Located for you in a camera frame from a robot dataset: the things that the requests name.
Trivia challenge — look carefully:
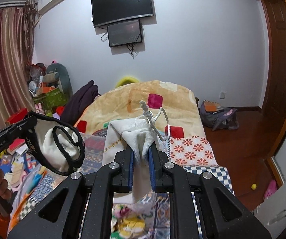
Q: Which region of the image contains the floral fabric scrunchie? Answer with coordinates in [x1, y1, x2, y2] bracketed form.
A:
[110, 204, 145, 238]

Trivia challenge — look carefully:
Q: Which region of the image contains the clear plastic storage box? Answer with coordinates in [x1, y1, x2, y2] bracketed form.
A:
[78, 133, 170, 215]

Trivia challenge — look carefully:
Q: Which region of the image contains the person's left hand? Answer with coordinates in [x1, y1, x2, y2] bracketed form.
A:
[0, 169, 12, 201]

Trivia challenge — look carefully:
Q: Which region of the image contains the red box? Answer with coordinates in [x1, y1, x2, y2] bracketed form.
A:
[5, 108, 28, 126]

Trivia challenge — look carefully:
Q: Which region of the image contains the pink bunny toy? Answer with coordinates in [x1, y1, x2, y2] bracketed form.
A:
[35, 103, 45, 115]

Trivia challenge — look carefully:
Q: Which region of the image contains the patchwork patterned bedspread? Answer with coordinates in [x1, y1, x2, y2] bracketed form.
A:
[8, 129, 233, 238]

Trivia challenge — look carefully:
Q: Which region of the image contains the green cardboard box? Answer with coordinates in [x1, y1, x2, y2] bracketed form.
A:
[33, 88, 69, 110]

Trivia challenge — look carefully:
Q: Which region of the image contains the grey plush toy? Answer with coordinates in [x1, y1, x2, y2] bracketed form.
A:
[43, 63, 72, 96]

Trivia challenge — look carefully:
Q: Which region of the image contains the dark purple garment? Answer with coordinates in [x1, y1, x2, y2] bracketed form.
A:
[60, 80, 100, 126]

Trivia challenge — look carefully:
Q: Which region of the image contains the beige fleece blanket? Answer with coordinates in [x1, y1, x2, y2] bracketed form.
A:
[77, 80, 205, 138]

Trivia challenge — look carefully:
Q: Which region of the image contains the grey backpack on floor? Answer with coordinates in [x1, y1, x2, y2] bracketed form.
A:
[200, 100, 239, 131]

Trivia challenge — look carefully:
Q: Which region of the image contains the yellow ball on floor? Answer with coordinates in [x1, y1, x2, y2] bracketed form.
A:
[251, 183, 257, 190]

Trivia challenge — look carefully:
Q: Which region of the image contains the striped red beige curtain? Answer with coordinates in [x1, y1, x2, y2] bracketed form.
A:
[0, 1, 37, 129]

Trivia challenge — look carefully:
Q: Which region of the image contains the pink slipper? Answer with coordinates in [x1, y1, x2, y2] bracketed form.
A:
[264, 180, 277, 200]

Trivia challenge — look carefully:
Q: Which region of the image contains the brown wooden door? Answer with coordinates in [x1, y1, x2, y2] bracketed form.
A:
[261, 0, 286, 161]

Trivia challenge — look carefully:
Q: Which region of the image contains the white wall socket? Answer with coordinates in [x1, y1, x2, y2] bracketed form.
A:
[219, 92, 226, 99]

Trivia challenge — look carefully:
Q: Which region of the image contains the small black wall monitor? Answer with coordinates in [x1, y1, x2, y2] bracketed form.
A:
[107, 20, 143, 48]

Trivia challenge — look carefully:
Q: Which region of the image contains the large black wall television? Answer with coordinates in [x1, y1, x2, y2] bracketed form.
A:
[91, 0, 154, 27]

